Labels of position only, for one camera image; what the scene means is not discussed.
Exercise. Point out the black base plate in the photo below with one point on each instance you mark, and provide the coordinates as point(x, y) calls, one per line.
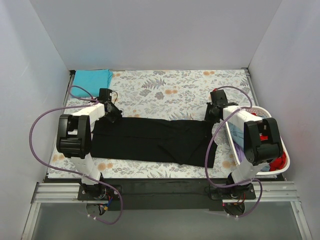
point(169, 194)

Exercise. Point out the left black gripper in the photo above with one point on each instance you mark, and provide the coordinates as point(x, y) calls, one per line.
point(114, 113)

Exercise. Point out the red t shirt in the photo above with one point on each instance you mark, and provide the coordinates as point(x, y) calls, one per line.
point(280, 162)

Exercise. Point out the blue t shirt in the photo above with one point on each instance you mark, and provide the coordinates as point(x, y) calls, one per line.
point(237, 135)

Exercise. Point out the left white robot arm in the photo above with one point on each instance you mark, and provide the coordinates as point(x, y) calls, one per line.
point(74, 141)

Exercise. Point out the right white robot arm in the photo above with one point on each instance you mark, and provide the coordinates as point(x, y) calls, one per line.
point(262, 143)

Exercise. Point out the black t shirt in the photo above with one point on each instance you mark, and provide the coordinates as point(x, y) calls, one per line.
point(185, 142)

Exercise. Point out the folded teal t shirt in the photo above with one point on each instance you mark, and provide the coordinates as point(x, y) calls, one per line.
point(93, 80)

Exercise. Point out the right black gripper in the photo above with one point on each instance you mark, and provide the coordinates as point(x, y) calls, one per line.
point(210, 116)

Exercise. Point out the aluminium frame rail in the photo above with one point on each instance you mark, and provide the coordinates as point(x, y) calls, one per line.
point(258, 192)

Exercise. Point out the lilac t shirt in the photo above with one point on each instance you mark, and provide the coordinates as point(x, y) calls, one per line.
point(240, 154)

